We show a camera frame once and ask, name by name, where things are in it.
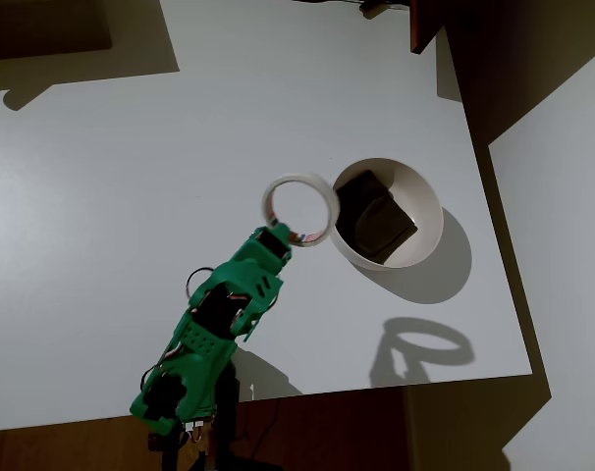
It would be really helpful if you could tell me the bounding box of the white masking tape roll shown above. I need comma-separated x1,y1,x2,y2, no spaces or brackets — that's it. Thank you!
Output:
261,172,340,249

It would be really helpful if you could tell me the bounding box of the black pad in bowl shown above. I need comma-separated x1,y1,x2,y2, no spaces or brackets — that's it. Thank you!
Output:
333,169,420,267

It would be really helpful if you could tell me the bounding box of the beige round bowl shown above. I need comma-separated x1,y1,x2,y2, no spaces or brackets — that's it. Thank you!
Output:
325,157,446,272

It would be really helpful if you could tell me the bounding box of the brown wooden furniture panel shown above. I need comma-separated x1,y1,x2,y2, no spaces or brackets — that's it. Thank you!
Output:
409,0,450,56

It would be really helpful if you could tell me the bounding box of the dark furniture block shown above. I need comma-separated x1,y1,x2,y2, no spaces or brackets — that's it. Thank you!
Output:
0,0,114,61

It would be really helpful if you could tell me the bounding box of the black servo wire loop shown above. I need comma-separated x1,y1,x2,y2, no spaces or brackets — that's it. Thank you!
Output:
186,266,216,299

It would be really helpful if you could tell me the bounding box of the thin black floor cable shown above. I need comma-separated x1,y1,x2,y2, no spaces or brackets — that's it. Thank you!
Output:
247,395,285,463

